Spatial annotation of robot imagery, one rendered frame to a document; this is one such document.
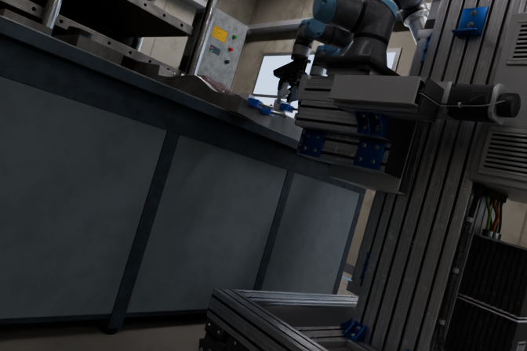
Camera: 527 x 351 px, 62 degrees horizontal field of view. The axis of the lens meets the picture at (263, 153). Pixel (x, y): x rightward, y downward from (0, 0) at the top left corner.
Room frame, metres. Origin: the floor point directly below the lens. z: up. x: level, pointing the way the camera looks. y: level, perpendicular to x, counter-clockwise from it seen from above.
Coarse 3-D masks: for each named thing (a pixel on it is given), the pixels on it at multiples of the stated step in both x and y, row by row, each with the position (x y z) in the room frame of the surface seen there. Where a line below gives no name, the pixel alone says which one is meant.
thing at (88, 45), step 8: (64, 40) 1.35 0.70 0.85; (72, 40) 1.31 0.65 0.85; (80, 40) 1.29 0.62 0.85; (88, 40) 1.31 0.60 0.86; (80, 48) 1.30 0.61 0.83; (88, 48) 1.31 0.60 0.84; (96, 48) 1.33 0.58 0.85; (104, 48) 1.35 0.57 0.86; (104, 56) 1.35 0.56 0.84; (112, 56) 1.37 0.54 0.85; (120, 56) 1.39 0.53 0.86; (120, 64) 1.40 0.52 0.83
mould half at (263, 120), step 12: (144, 72) 1.66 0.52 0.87; (156, 72) 1.64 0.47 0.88; (168, 72) 1.68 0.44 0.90; (168, 84) 1.60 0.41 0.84; (180, 84) 1.58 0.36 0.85; (192, 84) 1.56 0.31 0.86; (204, 84) 1.54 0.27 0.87; (204, 96) 1.53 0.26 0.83; (216, 96) 1.51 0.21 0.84; (228, 96) 1.49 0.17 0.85; (240, 96) 1.47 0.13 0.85; (228, 108) 1.48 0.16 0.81; (240, 108) 1.48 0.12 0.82; (252, 108) 1.55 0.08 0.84; (252, 120) 1.57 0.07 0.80; (264, 120) 1.66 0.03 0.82
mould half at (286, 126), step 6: (276, 120) 1.77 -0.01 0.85; (282, 120) 1.80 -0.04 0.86; (288, 120) 1.83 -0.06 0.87; (294, 120) 1.85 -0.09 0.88; (270, 126) 1.76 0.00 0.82; (276, 126) 1.78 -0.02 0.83; (282, 126) 1.81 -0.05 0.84; (288, 126) 1.83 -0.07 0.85; (294, 126) 1.86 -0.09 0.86; (282, 132) 1.82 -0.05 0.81; (288, 132) 1.84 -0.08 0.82; (294, 132) 1.87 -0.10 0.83; (300, 132) 1.90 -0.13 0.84; (294, 138) 1.88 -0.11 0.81
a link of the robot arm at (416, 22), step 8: (416, 8) 1.87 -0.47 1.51; (424, 8) 1.87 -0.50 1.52; (400, 16) 2.00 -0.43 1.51; (408, 16) 1.89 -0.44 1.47; (416, 16) 1.88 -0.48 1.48; (424, 16) 1.88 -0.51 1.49; (408, 24) 1.92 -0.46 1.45; (416, 24) 1.88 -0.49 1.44; (424, 24) 1.86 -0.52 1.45; (416, 32) 1.88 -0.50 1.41; (416, 40) 1.89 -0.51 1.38
